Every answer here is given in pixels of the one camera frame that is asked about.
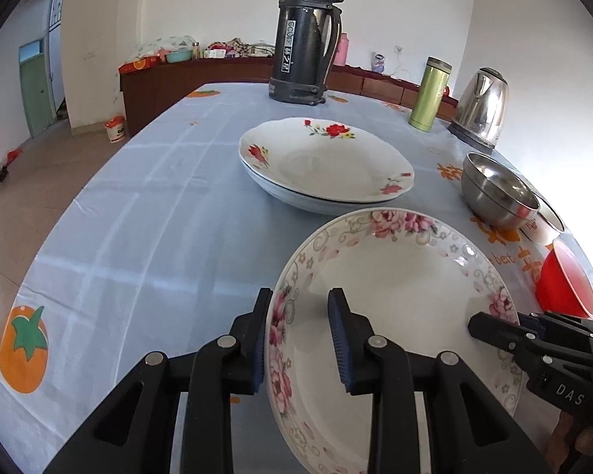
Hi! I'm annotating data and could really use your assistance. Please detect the black steel thermos jug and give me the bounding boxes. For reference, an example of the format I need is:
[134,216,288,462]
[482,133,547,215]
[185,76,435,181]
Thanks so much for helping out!
[269,0,344,105]

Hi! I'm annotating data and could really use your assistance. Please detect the white plastic bucket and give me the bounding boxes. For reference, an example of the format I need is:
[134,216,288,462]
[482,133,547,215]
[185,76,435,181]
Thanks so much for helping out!
[104,116,127,144]

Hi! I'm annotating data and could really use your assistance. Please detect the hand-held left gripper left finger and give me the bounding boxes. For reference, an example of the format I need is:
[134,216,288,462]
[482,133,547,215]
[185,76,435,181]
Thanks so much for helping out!
[44,287,274,474]

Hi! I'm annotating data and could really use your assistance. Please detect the stainless steel electric kettle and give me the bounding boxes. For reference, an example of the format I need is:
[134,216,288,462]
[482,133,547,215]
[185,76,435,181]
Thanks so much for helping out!
[453,67,510,148]

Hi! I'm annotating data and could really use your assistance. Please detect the dark wooden sideboard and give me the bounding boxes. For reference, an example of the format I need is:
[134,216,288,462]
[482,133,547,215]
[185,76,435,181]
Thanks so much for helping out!
[119,56,459,136]

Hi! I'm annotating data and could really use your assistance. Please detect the black kettle base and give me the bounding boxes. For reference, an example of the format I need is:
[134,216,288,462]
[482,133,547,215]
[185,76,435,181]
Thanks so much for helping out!
[448,119,497,154]

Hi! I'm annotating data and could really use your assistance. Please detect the pile of household clutter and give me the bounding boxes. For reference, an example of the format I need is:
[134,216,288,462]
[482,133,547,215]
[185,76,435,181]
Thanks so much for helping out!
[204,38,276,59]

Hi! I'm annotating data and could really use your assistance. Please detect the pink floral rimmed plate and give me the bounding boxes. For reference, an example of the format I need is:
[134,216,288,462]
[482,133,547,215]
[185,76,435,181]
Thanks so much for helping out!
[264,208,521,474]

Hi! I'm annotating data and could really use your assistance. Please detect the stainless steel bowl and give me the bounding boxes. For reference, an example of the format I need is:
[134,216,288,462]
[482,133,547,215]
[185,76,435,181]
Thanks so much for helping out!
[461,152,541,231]

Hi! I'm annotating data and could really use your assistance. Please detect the pink thermos flask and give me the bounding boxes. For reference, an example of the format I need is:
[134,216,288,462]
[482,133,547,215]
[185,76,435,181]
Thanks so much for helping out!
[333,32,351,66]

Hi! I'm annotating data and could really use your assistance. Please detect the light blue printed tablecloth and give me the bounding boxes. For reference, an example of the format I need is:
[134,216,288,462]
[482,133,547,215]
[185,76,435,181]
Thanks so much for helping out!
[0,81,593,474]

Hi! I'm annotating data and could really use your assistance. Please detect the white enamel bowl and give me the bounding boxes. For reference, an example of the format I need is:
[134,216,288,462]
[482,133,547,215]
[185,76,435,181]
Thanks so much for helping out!
[521,192,565,246]

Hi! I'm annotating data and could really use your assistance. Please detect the orange cardboard box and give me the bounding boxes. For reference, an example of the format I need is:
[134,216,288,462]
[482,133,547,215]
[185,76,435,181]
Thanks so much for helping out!
[119,56,162,76]

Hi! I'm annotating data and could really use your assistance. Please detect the red plastic bowl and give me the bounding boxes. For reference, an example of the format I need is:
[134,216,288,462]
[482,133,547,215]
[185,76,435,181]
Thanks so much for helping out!
[534,240,593,319]

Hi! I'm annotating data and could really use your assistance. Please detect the plain bluish white plate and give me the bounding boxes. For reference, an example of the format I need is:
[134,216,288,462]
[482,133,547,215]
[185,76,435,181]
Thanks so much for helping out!
[242,160,407,216]

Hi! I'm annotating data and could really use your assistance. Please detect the white power cable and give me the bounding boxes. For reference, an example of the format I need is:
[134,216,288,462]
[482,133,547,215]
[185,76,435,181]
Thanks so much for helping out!
[388,54,422,83]

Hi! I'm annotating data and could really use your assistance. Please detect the green thermos bottle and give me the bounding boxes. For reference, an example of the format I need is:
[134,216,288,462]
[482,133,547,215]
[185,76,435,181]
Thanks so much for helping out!
[408,56,453,133]

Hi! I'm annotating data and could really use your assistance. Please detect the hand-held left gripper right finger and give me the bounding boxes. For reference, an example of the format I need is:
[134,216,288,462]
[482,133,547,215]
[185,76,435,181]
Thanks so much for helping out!
[327,287,554,474]

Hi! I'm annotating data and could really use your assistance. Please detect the green door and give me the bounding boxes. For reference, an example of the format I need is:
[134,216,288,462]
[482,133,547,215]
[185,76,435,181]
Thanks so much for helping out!
[19,39,51,139]

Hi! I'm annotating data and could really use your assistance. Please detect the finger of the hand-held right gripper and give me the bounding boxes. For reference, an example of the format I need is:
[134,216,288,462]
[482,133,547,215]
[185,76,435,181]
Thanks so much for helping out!
[520,310,593,342]
[468,312,544,362]

